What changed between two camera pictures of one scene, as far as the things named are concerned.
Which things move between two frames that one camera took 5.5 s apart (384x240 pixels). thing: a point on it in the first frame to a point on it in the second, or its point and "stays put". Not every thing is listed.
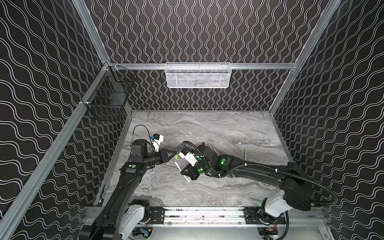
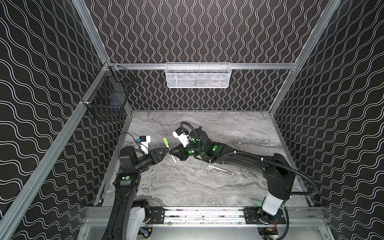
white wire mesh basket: x=198 y=75 stays put
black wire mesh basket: x=108 y=99 stays put
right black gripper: x=190 y=171 to x=182 y=151
